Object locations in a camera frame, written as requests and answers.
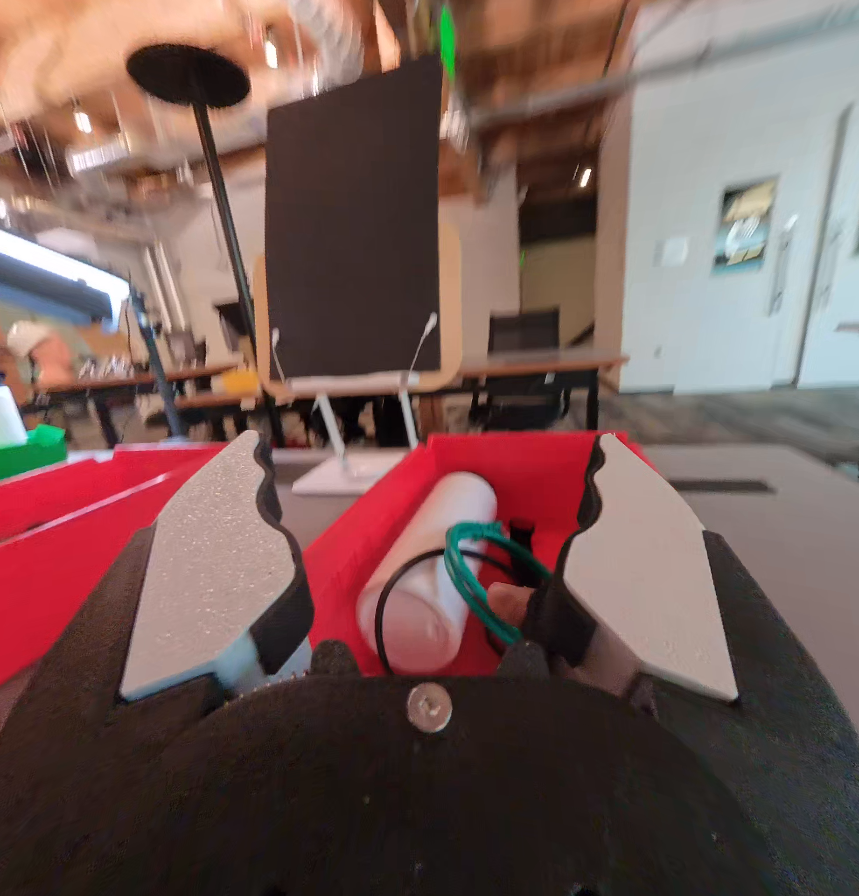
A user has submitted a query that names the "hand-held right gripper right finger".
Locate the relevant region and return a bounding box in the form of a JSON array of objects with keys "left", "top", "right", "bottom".
[{"left": 541, "top": 432, "right": 741, "bottom": 704}]

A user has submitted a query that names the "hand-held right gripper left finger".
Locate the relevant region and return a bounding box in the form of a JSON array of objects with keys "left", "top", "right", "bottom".
[{"left": 119, "top": 429, "right": 316, "bottom": 702}]

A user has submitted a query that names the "red plastic bin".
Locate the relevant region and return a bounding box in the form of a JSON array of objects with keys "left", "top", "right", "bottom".
[
  {"left": 302, "top": 430, "right": 657, "bottom": 678},
  {"left": 0, "top": 441, "right": 229, "bottom": 695}
]

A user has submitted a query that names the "green ethernet cable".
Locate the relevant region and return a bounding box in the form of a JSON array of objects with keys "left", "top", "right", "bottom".
[{"left": 443, "top": 520, "right": 555, "bottom": 646}]

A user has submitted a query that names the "long wooden desk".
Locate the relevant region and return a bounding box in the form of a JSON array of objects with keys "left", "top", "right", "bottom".
[{"left": 34, "top": 363, "right": 243, "bottom": 449}]

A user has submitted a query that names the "black light stand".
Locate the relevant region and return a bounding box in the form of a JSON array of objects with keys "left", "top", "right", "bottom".
[{"left": 125, "top": 280, "right": 190, "bottom": 441}]

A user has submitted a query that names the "white roll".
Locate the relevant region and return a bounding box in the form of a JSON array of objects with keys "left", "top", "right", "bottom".
[{"left": 356, "top": 471, "right": 500, "bottom": 677}]

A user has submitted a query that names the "green plastic bin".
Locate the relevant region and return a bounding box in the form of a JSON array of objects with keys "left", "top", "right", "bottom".
[{"left": 0, "top": 423, "right": 70, "bottom": 485}]

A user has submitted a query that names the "wooden desk with black legs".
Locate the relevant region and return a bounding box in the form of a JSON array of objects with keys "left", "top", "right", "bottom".
[{"left": 461, "top": 350, "right": 629, "bottom": 431}]

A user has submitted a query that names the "white cup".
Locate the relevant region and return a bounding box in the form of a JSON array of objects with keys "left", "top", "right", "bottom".
[{"left": 0, "top": 385, "right": 28, "bottom": 450}]

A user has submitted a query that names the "studio light panel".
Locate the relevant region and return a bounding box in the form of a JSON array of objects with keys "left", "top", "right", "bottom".
[{"left": 0, "top": 223, "right": 131, "bottom": 330}]

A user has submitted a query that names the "black board with wooden rim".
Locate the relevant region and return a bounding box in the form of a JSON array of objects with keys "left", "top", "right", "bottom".
[{"left": 253, "top": 55, "right": 464, "bottom": 393}]

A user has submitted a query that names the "black pole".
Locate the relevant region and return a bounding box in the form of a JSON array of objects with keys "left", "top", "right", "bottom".
[{"left": 126, "top": 44, "right": 290, "bottom": 449}]

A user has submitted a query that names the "green exit sign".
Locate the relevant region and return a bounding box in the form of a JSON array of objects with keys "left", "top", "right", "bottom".
[{"left": 438, "top": 3, "right": 460, "bottom": 84}]

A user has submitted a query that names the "black cord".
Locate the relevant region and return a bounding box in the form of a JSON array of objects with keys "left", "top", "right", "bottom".
[{"left": 373, "top": 518, "right": 558, "bottom": 676}]

